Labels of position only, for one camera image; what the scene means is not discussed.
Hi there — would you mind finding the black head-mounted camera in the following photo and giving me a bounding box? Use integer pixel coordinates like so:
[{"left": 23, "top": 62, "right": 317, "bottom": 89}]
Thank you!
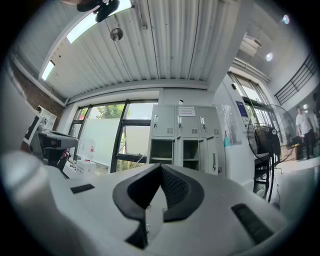
[{"left": 76, "top": 0, "right": 121, "bottom": 24}]

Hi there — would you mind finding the small ceiling light panel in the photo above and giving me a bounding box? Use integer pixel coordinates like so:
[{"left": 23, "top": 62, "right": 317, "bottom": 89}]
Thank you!
[{"left": 40, "top": 59, "right": 56, "bottom": 82}]

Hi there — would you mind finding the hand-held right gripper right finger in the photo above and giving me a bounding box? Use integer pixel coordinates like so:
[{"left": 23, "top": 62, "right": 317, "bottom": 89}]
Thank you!
[{"left": 147, "top": 162, "right": 292, "bottom": 256}]

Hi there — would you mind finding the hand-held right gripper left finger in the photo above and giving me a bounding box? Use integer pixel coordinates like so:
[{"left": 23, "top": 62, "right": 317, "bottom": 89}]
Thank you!
[{"left": 48, "top": 162, "right": 162, "bottom": 256}]

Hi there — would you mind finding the teal spray bottle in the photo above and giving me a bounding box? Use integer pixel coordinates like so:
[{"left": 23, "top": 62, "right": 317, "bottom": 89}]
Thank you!
[{"left": 223, "top": 130, "right": 232, "bottom": 149}]

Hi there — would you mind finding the white cubby shelf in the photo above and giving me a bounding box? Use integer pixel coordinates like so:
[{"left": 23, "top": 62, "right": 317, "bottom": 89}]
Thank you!
[{"left": 38, "top": 107, "right": 58, "bottom": 132}]

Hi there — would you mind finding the grey metal locker door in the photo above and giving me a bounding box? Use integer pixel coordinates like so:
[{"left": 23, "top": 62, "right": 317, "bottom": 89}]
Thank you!
[
  {"left": 198, "top": 136, "right": 220, "bottom": 176},
  {"left": 174, "top": 136, "right": 183, "bottom": 173}
]

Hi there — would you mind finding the white air conditioner unit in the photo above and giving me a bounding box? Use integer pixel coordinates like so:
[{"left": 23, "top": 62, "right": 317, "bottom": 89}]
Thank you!
[{"left": 239, "top": 34, "right": 263, "bottom": 57}]

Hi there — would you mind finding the grey metal locker cabinet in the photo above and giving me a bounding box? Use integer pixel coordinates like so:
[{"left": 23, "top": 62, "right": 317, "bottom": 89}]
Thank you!
[{"left": 147, "top": 104, "right": 226, "bottom": 176}]

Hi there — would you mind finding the black standing fan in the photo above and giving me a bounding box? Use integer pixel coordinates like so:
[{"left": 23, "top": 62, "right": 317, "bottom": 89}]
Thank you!
[{"left": 246, "top": 103, "right": 298, "bottom": 204}]

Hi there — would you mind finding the black-framed window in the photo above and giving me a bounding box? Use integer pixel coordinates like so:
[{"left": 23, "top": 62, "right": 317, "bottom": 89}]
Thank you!
[{"left": 66, "top": 99, "right": 160, "bottom": 174}]

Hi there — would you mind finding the black metal railing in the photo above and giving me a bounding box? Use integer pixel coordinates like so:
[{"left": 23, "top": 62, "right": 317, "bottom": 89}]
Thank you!
[{"left": 273, "top": 51, "right": 320, "bottom": 106}]

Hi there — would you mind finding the blue wall poster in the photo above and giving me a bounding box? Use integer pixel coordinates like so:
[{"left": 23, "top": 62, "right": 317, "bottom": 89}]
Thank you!
[{"left": 235, "top": 100, "right": 250, "bottom": 118}]

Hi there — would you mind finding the white paper notice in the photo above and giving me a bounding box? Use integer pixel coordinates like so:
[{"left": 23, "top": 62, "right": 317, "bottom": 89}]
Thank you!
[{"left": 177, "top": 106, "right": 196, "bottom": 117}]

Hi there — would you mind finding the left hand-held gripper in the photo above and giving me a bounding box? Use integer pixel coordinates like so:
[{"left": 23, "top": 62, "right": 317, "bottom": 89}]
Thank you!
[{"left": 22, "top": 113, "right": 80, "bottom": 179}]

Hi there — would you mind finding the white cardboard box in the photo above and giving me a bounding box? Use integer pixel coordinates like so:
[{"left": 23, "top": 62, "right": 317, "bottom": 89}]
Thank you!
[{"left": 75, "top": 159, "right": 98, "bottom": 178}]

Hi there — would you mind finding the large ceiling light panel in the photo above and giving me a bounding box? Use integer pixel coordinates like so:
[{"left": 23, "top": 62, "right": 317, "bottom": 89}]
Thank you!
[{"left": 65, "top": 0, "right": 134, "bottom": 45}]

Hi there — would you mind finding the round metal ceiling fixture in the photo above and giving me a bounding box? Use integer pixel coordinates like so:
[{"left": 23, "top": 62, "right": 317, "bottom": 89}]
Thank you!
[{"left": 110, "top": 27, "right": 124, "bottom": 42}]

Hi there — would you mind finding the white table black frame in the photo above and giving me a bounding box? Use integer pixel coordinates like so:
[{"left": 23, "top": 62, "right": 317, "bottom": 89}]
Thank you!
[{"left": 253, "top": 151, "right": 276, "bottom": 195}]

